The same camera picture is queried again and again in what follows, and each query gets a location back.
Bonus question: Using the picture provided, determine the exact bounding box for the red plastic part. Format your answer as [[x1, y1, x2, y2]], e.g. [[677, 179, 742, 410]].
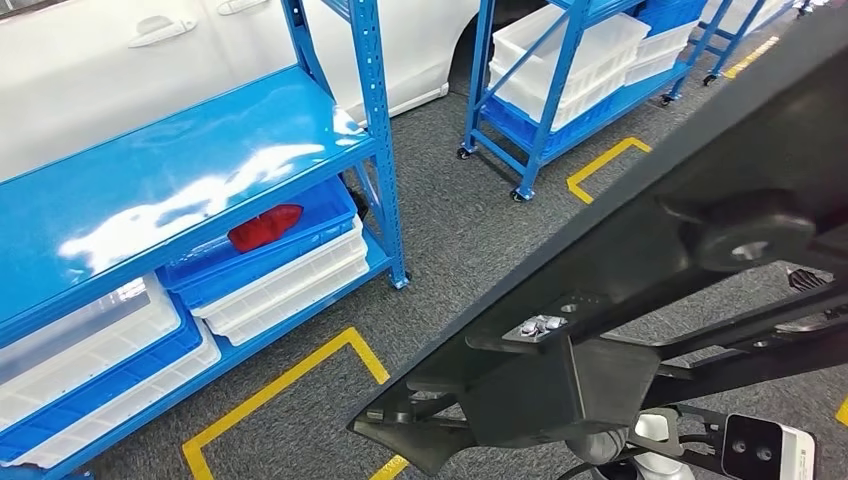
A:
[[227, 203, 305, 254]]

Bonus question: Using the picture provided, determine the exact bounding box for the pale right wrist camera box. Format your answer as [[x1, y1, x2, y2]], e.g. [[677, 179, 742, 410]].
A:
[[720, 413, 817, 480]]

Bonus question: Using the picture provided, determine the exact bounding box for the blue metal shelf rack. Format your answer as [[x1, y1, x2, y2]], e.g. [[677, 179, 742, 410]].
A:
[[0, 0, 412, 480], [688, 0, 816, 87], [457, 0, 727, 203]]

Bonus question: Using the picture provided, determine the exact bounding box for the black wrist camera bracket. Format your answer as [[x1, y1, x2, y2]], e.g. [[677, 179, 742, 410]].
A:
[[629, 402, 730, 477]]

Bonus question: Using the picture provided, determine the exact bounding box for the black plastic frame part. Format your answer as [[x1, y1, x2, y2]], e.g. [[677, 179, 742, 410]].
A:
[[347, 6, 848, 475]]

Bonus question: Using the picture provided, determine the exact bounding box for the white car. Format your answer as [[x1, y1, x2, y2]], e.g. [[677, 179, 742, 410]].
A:
[[0, 0, 511, 181]]

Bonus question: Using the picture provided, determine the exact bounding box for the white car door handle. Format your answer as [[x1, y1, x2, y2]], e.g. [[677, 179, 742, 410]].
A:
[[127, 14, 199, 49], [215, 0, 270, 16]]

